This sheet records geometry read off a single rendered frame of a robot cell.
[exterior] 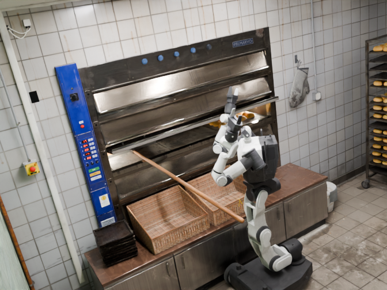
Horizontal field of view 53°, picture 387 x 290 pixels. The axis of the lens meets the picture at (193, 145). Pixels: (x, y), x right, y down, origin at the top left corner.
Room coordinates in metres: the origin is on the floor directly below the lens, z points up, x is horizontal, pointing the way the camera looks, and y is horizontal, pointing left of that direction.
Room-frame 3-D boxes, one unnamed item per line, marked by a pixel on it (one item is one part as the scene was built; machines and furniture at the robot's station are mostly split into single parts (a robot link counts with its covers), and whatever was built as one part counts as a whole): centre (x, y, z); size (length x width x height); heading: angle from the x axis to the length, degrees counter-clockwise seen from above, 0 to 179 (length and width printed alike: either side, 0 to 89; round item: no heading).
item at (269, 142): (2.72, -0.47, 1.26); 0.34 x 0.30 x 0.36; 173
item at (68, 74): (3.86, 1.29, 1.07); 1.93 x 0.16 x 2.15; 27
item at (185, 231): (3.01, 0.33, 0.72); 0.56 x 0.49 x 0.28; 119
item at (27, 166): (2.79, 1.25, 1.46); 0.10 x 0.07 x 0.10; 117
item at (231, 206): (3.28, -0.20, 0.72); 0.56 x 0.49 x 0.28; 119
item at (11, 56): (2.86, 1.17, 1.45); 0.05 x 0.02 x 2.30; 117
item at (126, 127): (3.51, -0.07, 1.54); 1.79 x 0.11 x 0.19; 117
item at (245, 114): (4.17, -0.38, 1.21); 0.61 x 0.48 x 0.06; 27
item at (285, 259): (2.77, -0.54, 0.28); 0.21 x 0.20 x 0.13; 118
